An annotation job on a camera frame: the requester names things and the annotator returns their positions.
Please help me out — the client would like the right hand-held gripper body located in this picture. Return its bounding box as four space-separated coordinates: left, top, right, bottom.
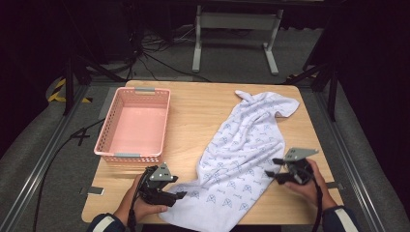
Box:
277 147 320 186

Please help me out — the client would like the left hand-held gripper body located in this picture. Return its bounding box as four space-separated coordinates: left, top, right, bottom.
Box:
138 162 179 208

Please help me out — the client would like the white towel with blue print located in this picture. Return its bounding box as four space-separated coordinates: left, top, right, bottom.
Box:
158 89 301 232

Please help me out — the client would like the pink plastic basket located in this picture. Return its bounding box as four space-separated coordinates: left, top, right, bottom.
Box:
93 86 172 163

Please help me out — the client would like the person's right hand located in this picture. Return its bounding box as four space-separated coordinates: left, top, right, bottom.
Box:
284 158 338 211

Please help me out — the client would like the person's left hand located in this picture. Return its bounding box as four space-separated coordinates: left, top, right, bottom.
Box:
113 175 169 227

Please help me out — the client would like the grey tape piece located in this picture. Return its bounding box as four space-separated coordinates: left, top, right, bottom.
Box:
78 186 106 197

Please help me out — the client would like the black metal stand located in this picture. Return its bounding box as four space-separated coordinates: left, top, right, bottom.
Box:
284 60 340 123
62 52 128 117

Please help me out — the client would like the yellow black floor tape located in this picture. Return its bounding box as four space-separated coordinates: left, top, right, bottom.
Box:
46 77 94 104

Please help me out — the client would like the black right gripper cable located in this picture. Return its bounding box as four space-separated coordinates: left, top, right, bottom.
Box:
309 178 325 232

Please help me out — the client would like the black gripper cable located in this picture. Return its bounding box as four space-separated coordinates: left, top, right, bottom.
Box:
309 178 325 232
127 173 148 232

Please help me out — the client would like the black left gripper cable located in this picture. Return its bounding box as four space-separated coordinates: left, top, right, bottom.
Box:
127 173 148 232

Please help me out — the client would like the aluminium floor rail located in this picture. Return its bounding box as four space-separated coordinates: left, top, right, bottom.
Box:
313 91 389 232
0 84 91 232

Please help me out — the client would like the black floor cable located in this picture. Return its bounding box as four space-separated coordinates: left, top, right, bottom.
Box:
30 118 106 232

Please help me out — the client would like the bundle of black cables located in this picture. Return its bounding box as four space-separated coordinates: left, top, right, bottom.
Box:
128 27 212 83

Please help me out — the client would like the grey metal table frame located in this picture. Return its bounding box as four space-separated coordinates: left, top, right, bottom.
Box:
191 4 285 77

